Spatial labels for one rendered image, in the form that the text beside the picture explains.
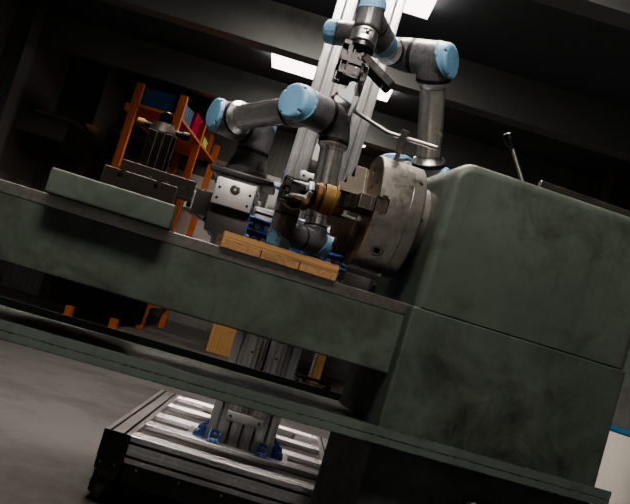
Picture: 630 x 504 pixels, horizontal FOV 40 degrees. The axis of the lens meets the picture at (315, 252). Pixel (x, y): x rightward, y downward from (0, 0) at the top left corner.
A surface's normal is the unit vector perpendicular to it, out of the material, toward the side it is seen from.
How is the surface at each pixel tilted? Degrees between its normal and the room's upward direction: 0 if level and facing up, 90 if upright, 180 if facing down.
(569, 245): 90
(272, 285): 90
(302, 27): 90
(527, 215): 90
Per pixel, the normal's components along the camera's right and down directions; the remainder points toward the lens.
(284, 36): 0.04, -0.06
